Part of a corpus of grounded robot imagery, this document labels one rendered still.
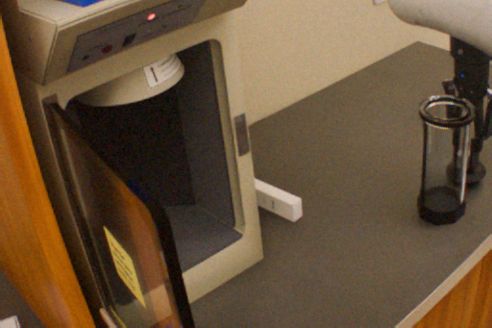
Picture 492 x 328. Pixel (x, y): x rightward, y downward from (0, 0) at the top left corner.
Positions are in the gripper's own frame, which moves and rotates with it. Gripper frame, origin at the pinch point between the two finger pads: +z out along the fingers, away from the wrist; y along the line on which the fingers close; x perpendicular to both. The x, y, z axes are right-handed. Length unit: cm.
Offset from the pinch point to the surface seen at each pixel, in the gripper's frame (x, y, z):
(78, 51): 72, 9, -44
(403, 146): -2.3, 19.3, 7.6
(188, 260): 59, 17, 0
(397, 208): 17.3, 5.9, 7.6
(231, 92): 47, 15, -26
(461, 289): 16.7, -11.8, 20.5
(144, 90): 60, 17, -31
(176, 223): 54, 27, 0
